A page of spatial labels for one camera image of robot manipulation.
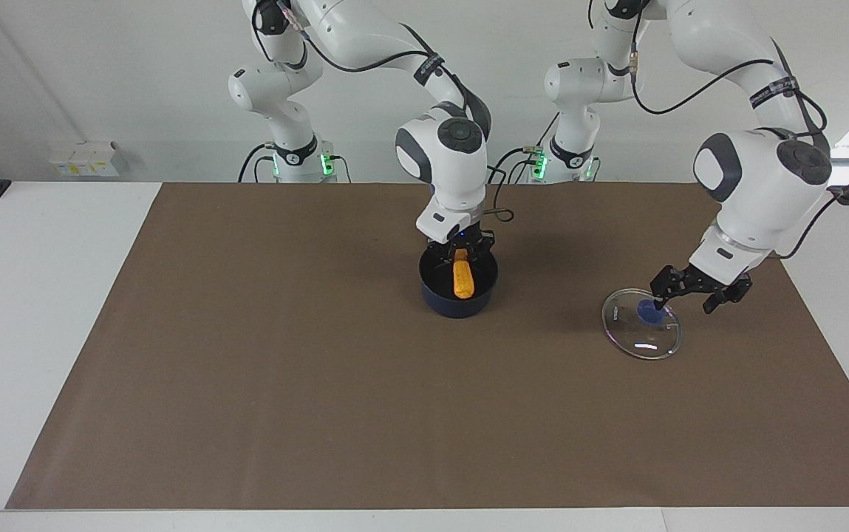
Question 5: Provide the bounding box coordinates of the glass lid with blue knob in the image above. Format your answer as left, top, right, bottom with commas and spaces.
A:
601, 287, 683, 361

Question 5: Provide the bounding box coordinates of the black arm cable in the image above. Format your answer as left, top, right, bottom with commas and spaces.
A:
250, 0, 515, 224
627, 0, 842, 261

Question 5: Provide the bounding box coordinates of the dark blue saucepan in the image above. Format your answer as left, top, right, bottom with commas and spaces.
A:
420, 248, 499, 319

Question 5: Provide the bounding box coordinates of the brown table mat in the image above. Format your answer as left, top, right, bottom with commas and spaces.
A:
5, 183, 849, 511

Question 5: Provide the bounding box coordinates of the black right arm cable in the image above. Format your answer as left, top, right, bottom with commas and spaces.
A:
250, 0, 515, 224

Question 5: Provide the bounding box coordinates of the white wall power strip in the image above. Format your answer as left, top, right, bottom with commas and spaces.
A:
50, 141, 120, 177

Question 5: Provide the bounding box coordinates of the black base power cable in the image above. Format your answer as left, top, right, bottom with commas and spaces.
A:
237, 143, 277, 183
494, 146, 547, 185

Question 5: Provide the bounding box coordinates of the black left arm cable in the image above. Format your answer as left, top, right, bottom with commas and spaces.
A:
627, 0, 842, 261

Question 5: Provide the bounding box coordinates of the orange corn cob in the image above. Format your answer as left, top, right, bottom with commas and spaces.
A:
453, 249, 474, 299

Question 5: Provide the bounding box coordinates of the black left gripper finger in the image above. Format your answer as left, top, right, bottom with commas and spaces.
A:
649, 266, 687, 311
703, 277, 754, 315

